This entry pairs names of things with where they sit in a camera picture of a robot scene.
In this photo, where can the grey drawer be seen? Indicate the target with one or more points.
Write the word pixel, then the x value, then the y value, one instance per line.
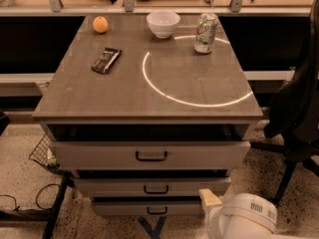
pixel 148 208
pixel 149 187
pixel 142 155

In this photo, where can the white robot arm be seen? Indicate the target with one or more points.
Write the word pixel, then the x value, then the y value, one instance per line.
pixel 245 216

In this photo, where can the grey drawer cabinet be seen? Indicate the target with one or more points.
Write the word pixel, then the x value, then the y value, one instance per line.
pixel 156 90

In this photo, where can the black snack bar packet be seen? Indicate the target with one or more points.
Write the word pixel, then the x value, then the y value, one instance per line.
pixel 105 61

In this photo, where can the white bowl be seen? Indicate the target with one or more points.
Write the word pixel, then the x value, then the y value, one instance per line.
pixel 163 23

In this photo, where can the green soda can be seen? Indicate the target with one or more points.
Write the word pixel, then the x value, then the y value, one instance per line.
pixel 205 32

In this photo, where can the orange fruit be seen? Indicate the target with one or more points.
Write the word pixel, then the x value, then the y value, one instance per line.
pixel 100 25

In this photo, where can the black stand leg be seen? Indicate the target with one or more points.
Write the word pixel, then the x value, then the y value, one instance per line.
pixel 49 216

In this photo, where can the blue tape cross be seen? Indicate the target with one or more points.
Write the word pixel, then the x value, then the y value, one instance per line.
pixel 153 232

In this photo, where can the black office chair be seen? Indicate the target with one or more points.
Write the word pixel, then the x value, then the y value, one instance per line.
pixel 294 111

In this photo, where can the black wire basket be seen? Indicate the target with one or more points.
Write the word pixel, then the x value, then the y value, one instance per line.
pixel 43 156

